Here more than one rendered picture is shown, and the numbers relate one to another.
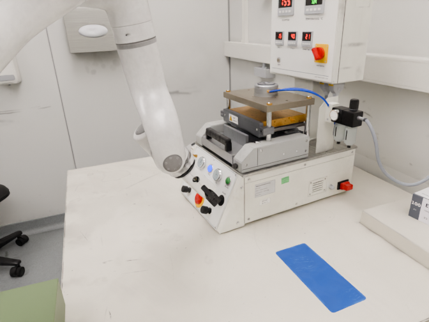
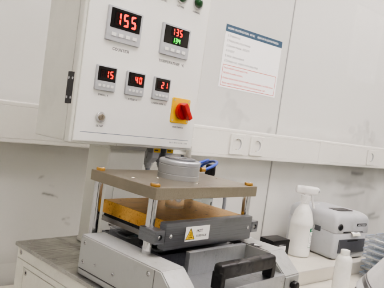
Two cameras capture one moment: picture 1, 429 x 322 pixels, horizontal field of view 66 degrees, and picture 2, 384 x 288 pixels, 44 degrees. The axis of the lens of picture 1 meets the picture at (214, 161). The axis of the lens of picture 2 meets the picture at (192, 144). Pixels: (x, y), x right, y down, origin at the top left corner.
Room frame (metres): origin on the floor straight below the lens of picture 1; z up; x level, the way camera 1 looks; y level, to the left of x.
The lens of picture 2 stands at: (1.41, 0.67, 1.23)
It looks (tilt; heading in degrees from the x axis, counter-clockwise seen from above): 3 degrees down; 249
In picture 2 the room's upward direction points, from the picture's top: 8 degrees clockwise
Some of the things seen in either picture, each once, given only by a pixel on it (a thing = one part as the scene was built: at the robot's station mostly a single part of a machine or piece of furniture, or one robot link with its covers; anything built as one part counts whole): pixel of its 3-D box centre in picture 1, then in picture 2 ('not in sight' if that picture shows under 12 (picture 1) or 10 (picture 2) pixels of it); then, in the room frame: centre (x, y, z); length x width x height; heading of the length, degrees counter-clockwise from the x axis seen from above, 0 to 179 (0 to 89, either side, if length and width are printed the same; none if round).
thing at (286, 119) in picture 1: (266, 109); (178, 203); (1.10, -0.18, 1.06); 0.22 x 0.17 x 0.10; 26
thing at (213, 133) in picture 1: (218, 138); (246, 270); (1.03, -0.01, 0.99); 0.15 x 0.02 x 0.04; 26
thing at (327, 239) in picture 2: not in sight; (327, 228); (0.25, -0.83, 0.88); 0.25 x 0.20 x 0.17; 104
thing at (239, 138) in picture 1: (253, 137); (185, 256); (1.09, -0.14, 0.97); 0.30 x 0.22 x 0.08; 116
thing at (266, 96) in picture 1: (277, 102); (172, 188); (1.11, -0.22, 1.08); 0.31 x 0.24 x 0.13; 26
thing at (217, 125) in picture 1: (228, 129); (134, 274); (1.20, -0.06, 0.97); 0.25 x 0.05 x 0.07; 116
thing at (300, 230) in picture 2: not in sight; (303, 220); (0.41, -0.76, 0.92); 0.09 x 0.08 x 0.25; 161
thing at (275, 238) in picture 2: not in sight; (274, 247); (0.54, -0.72, 0.83); 0.09 x 0.06 x 0.07; 21
